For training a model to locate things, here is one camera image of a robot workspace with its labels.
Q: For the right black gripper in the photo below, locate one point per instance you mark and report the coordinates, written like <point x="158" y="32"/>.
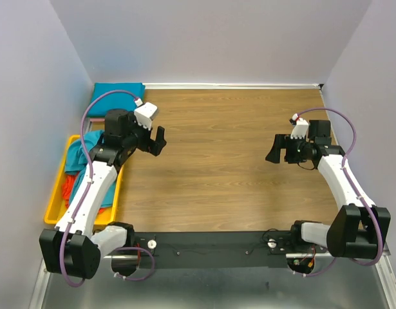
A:
<point x="283" y="141"/>

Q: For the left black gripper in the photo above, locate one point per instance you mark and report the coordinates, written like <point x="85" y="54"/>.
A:
<point x="154" y="147"/>

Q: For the teal t shirt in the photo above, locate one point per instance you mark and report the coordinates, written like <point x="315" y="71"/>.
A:
<point x="76" y="160"/>
<point x="115" y="100"/>

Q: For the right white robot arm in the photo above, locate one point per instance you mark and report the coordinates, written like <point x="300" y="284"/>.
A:
<point x="360" y="227"/>

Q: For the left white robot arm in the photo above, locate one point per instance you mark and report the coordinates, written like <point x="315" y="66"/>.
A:
<point x="71" y="248"/>

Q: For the folded teal t shirt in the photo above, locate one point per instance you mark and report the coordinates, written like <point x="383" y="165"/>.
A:
<point x="115" y="100"/>

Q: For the orange t shirt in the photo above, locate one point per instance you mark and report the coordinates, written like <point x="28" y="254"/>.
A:
<point x="70" y="186"/>

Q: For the yellow plastic bin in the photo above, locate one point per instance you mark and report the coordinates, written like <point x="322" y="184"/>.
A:
<point x="56" y="205"/>

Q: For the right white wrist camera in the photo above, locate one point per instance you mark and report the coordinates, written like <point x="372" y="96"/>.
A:
<point x="300" y="127"/>

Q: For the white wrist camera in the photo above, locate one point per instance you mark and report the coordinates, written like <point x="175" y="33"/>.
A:
<point x="300" y="127"/>
<point x="145" y="114"/>

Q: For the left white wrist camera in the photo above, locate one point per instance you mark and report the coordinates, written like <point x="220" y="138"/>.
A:
<point x="145" y="114"/>

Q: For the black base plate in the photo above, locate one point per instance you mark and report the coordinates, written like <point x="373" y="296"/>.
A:
<point x="245" y="249"/>

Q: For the aluminium frame rail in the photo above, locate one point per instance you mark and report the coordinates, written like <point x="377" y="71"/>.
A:
<point x="40" y="287"/>

